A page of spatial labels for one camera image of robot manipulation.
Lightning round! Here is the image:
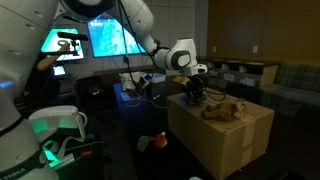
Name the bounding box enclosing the wide computer monitor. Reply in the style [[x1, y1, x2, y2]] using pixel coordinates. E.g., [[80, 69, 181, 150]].
[[40, 28, 86, 63]]

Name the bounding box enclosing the large cardboard box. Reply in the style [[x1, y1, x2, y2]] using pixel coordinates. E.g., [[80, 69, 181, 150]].
[[167, 88, 276, 180]]

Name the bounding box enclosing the operator hand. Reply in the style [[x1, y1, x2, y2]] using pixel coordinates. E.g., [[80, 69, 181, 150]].
[[57, 43, 72, 55]]

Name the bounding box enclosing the seated person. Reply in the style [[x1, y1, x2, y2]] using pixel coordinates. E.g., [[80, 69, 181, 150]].
[[25, 56, 64, 109]]

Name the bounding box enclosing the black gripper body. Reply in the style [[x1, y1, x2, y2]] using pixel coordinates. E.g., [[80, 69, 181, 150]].
[[184, 75, 207, 97]]

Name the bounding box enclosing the small pale box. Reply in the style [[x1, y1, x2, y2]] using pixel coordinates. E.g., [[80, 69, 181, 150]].
[[148, 73, 167, 85]]

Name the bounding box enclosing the green plush piece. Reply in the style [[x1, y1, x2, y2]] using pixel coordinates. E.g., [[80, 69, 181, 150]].
[[136, 134, 155, 153]]

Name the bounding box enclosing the black camera on stand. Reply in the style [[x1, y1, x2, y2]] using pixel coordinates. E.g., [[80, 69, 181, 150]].
[[56, 31, 90, 57]]

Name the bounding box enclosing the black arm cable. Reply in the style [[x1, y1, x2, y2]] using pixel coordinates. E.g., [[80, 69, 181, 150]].
[[114, 0, 228, 103]]

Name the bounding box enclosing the white crumpled bundle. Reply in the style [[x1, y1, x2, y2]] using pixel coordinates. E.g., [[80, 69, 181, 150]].
[[119, 71, 148, 92]]

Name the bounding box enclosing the black rectangular case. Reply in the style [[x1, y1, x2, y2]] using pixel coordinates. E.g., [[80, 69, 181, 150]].
[[190, 95, 211, 107]]

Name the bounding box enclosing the white VR controller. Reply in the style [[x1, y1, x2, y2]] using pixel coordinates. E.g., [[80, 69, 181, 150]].
[[57, 39, 70, 48]]

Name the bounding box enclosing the green plaid sofa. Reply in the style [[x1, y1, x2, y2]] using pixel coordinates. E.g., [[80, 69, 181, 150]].
[[258, 63, 320, 118]]

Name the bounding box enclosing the operator forearm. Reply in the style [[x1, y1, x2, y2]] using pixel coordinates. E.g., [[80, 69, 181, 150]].
[[37, 49, 61, 72]]

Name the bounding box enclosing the thin white cable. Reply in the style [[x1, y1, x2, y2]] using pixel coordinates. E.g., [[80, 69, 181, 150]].
[[125, 94, 169, 110]]

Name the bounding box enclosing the small lit screen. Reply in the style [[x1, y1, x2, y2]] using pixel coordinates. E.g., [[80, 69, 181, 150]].
[[52, 65, 67, 77]]

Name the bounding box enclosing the black bulky chair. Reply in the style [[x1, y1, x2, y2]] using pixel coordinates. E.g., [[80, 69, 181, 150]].
[[74, 75, 113, 113]]

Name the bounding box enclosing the flat pale sheet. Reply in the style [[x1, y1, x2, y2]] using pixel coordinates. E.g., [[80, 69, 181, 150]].
[[119, 92, 133, 102]]

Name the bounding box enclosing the large wall display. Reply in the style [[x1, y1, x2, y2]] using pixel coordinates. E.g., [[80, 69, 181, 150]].
[[87, 18, 153, 58]]

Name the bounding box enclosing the blue sponge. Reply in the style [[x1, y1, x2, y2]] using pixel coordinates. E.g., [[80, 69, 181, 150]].
[[180, 93, 198, 103]]

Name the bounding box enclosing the orange-handled screwdriver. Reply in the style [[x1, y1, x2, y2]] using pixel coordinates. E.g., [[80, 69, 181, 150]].
[[73, 149, 94, 158]]

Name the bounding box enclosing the wooden cubby shelf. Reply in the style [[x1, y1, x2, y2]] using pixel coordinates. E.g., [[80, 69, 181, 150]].
[[203, 57, 280, 88]]

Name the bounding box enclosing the brown plush toy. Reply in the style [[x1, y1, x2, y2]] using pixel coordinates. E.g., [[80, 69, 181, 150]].
[[201, 99, 248, 122]]

